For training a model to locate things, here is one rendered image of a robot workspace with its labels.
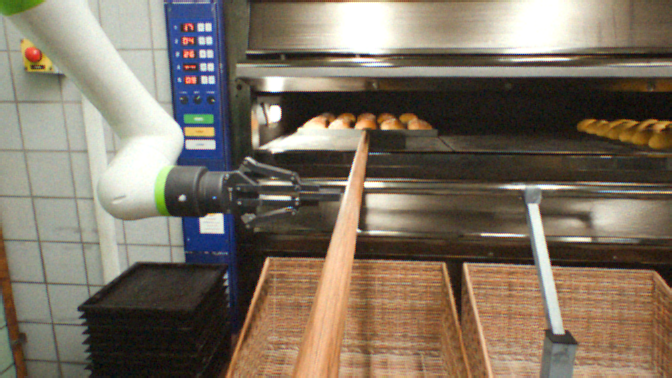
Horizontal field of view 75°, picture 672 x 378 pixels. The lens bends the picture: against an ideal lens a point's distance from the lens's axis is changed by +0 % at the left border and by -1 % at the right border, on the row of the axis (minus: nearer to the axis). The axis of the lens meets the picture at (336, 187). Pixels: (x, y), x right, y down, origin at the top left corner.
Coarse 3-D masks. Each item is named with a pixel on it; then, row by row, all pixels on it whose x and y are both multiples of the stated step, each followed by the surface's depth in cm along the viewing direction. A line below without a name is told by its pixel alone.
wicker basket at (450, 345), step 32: (256, 288) 125; (288, 288) 136; (352, 288) 135; (384, 288) 134; (416, 288) 134; (448, 288) 123; (256, 320) 122; (288, 320) 136; (352, 320) 135; (416, 320) 134; (448, 320) 122; (256, 352) 123; (288, 352) 133; (352, 352) 134; (384, 352) 133; (416, 352) 133; (448, 352) 121
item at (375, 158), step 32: (256, 160) 134; (288, 160) 133; (320, 160) 133; (352, 160) 132; (384, 160) 131; (416, 160) 130; (448, 160) 129; (480, 160) 128; (512, 160) 127; (544, 160) 127; (576, 160) 126; (608, 160) 125; (640, 160) 124
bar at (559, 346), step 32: (384, 192) 95; (416, 192) 94; (448, 192) 93; (480, 192) 93; (512, 192) 92; (544, 192) 91; (576, 192) 91; (608, 192) 90; (640, 192) 90; (544, 256) 85; (544, 288) 82; (544, 352) 78
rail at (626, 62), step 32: (256, 64) 114; (288, 64) 113; (320, 64) 112; (352, 64) 112; (384, 64) 111; (416, 64) 110; (448, 64) 109; (480, 64) 109; (512, 64) 108; (544, 64) 107; (576, 64) 107; (608, 64) 106; (640, 64) 105
